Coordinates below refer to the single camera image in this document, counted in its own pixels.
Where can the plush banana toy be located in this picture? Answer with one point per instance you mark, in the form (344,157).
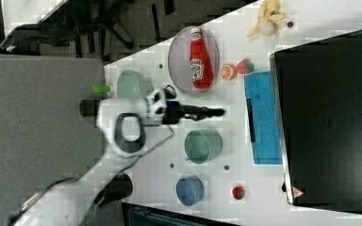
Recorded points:
(268,17)

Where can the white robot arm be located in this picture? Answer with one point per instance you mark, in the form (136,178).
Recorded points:
(123,123)

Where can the green metal cup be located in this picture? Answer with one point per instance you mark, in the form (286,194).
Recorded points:
(202,145)

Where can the grey round plate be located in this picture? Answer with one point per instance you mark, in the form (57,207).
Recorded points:
(178,61)

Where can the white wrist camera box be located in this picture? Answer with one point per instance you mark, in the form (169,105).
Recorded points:
(156,105)

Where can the blue cup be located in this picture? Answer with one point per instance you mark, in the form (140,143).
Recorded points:
(189,190)

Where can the black office chair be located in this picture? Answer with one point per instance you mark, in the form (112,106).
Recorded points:
(57,22)

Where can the toaster oven with blue door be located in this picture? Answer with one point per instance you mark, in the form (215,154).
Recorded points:
(305,114)

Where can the plush strawberry toy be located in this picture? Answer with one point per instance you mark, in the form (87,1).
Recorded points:
(245,66)

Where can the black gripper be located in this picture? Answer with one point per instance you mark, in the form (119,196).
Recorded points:
(175,112)

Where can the orange slice toy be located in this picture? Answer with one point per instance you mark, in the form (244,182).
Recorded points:
(228,72)

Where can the red plush ketchup bottle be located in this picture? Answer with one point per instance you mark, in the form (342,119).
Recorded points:
(199,61)

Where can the small red strawberry toy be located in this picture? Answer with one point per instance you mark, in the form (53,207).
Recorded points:
(238,192)

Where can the black cylinder upper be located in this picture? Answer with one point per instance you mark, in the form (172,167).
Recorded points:
(89,107)

